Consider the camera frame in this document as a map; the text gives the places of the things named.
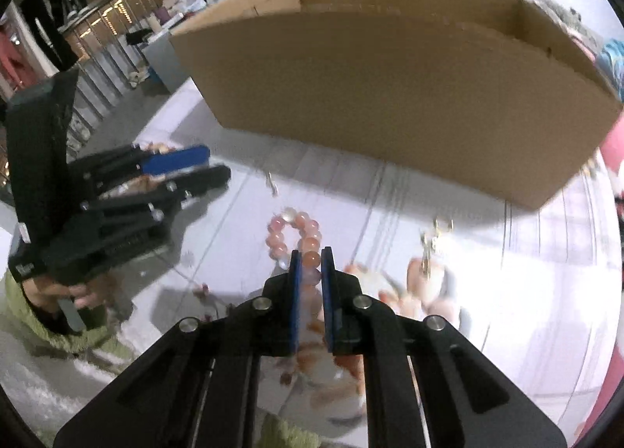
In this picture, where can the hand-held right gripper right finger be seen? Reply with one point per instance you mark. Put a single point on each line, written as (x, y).
(327, 302)

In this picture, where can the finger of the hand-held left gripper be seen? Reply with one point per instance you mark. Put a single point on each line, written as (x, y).
(175, 159)
(204, 180)

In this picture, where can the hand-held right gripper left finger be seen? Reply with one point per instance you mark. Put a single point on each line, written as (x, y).
(294, 302)

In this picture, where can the brown cardboard box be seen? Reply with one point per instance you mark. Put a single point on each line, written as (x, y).
(390, 87)

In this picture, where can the person's left hand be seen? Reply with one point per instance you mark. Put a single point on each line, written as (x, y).
(90, 297)

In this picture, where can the small silver earring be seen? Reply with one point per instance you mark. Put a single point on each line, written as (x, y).
(271, 185)

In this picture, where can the grey cabinet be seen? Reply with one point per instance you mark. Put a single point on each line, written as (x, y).
(161, 58)

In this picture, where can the red garment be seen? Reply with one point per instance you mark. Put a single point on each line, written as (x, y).
(12, 58)

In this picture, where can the metal railing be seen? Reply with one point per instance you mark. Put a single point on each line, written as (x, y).
(112, 38)

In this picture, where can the black hanging garment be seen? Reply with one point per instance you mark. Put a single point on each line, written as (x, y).
(48, 19)

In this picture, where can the floral checked bed sheet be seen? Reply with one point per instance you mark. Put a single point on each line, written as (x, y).
(487, 282)

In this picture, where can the pink floral blanket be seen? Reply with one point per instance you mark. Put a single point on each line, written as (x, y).
(615, 160)

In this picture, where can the blue patterned pillow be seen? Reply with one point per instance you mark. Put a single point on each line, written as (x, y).
(613, 68)

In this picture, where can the grey patterned cushion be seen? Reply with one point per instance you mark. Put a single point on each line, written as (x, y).
(570, 19)

